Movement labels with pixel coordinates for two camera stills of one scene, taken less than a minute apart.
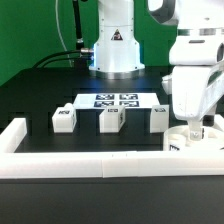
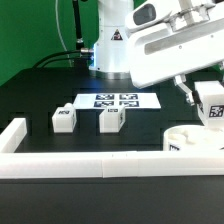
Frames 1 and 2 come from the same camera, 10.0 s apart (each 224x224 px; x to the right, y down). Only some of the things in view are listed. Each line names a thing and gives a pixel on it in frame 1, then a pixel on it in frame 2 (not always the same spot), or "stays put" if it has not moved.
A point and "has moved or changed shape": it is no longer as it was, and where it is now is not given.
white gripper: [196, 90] -> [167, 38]
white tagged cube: [64, 119] stays put
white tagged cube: [159, 118] has moved or changed shape
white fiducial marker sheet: [129, 100] stays put
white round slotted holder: [177, 138] stays put
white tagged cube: [112, 119] stays put
